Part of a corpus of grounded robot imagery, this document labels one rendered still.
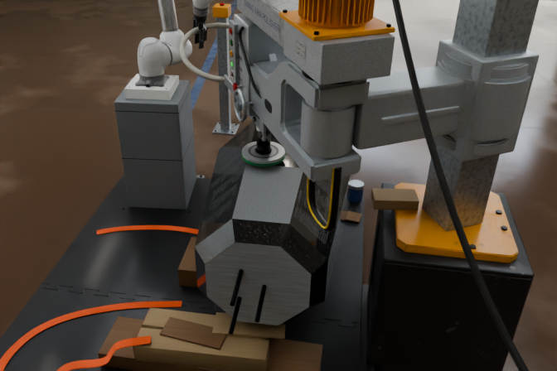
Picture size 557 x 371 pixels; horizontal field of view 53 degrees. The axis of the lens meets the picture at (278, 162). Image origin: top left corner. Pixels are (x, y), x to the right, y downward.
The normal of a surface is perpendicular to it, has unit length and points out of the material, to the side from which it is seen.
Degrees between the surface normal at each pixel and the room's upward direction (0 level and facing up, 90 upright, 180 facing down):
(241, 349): 0
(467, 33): 90
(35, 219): 0
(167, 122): 90
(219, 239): 55
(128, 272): 0
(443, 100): 90
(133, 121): 90
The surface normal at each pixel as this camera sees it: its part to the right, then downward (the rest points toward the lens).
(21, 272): 0.02, -0.86
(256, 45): 0.36, 0.48
